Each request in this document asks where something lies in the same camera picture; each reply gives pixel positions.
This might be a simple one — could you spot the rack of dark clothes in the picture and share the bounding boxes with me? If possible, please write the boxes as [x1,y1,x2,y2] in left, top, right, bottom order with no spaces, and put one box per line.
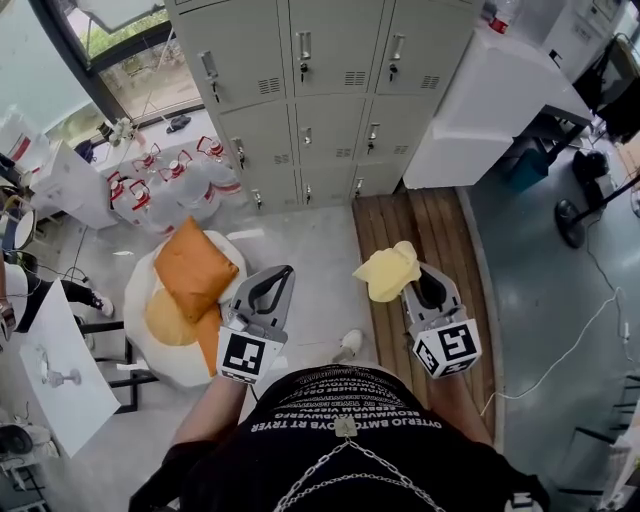
[574,34,640,144]

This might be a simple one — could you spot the black metal rack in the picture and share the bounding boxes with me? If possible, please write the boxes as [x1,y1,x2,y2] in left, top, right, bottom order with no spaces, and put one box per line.
[554,374,640,501]

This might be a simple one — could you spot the white beanbag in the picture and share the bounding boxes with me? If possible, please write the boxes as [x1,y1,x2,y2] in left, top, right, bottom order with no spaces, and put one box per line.
[122,229,246,389]

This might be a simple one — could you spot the white sneaker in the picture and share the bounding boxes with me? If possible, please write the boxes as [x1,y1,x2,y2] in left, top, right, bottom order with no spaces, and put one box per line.
[330,328,364,364]

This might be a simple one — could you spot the silver chain necklace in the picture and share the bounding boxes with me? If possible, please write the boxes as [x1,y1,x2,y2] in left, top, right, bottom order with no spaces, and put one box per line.
[272,417,446,512]

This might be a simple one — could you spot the yellow cloth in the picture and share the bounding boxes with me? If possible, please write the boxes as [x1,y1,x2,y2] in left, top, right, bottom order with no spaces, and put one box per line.
[352,240,422,303]

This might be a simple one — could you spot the black metal frame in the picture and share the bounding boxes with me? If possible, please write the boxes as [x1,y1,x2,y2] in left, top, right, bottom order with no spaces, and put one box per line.
[77,319,161,414]

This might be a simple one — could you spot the black pedestal fan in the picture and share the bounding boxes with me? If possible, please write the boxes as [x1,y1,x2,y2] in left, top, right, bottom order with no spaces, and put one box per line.
[554,184,640,250]

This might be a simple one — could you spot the large orange cushion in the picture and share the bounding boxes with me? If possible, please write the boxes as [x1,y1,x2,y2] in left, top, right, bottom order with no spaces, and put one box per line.
[153,215,240,324]

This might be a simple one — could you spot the person's right forearm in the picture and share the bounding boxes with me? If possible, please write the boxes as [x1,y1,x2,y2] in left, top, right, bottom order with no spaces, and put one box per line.
[424,372,494,446]

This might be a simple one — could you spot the grey metal locker door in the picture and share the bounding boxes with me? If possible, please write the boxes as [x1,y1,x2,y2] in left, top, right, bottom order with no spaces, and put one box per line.
[294,97,369,169]

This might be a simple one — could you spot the black bag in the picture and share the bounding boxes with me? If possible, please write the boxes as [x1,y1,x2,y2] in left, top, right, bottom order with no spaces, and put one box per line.
[572,149,609,199]

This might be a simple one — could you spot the white flowers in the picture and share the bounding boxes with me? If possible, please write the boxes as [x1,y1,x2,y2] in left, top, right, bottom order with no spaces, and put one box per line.
[107,119,137,147]

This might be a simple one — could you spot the glass goblet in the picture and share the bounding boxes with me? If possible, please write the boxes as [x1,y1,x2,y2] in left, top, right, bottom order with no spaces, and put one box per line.
[42,367,84,390]

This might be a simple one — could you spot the grey metal locker cabinet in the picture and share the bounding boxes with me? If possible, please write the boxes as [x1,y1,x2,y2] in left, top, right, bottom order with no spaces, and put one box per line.
[163,0,486,214]

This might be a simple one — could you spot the black printed t-shirt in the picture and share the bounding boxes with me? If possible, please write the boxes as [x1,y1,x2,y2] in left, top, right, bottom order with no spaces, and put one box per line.
[128,364,551,512]

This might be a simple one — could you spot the round yellow cushion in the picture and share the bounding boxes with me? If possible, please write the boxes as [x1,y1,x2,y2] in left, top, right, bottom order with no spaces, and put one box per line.
[144,287,199,346]

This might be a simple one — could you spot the white bag red label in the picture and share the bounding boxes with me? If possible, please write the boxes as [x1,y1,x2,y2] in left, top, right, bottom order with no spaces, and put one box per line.
[8,132,37,164]

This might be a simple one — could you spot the round white stool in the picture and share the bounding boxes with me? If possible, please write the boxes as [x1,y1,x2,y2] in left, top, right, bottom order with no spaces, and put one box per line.
[12,207,38,251]

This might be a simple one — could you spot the clear water jug red handle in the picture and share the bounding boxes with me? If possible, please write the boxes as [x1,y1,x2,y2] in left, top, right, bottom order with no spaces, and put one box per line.
[196,134,244,197]
[130,142,164,177]
[127,179,175,236]
[107,170,136,221]
[159,149,221,221]

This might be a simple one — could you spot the person's left forearm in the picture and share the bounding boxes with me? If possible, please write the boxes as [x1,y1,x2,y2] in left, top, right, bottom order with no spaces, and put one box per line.
[172,372,249,446]

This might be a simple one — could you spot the wooden slat platform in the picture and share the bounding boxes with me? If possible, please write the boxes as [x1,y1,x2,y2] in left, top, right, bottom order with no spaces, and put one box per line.
[352,187,499,441]

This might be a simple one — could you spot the teal bin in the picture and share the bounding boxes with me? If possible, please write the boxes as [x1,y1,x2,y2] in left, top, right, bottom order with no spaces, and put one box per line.
[509,147,551,194]

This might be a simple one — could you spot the clear bottle red label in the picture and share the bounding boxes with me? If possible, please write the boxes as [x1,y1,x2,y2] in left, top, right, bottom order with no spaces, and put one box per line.
[487,0,517,34]

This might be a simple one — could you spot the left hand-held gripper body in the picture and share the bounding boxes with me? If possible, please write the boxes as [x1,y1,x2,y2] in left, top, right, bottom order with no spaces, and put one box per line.
[215,264,297,386]

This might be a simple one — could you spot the white cable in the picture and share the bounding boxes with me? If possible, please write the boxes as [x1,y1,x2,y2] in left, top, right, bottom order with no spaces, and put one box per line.
[482,287,632,416]

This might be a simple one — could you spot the black window frame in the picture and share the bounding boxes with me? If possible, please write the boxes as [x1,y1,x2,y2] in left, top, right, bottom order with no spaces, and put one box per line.
[29,0,206,126]

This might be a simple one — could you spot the small orange cushion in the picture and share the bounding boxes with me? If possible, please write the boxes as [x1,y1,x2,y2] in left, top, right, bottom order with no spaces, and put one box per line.
[192,304,224,379]

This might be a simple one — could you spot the white table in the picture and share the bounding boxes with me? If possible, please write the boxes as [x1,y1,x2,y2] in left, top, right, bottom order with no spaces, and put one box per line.
[402,27,594,191]
[18,278,122,459]

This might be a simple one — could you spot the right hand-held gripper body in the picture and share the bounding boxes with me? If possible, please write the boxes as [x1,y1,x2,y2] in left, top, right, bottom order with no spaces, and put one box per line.
[399,262,482,380]

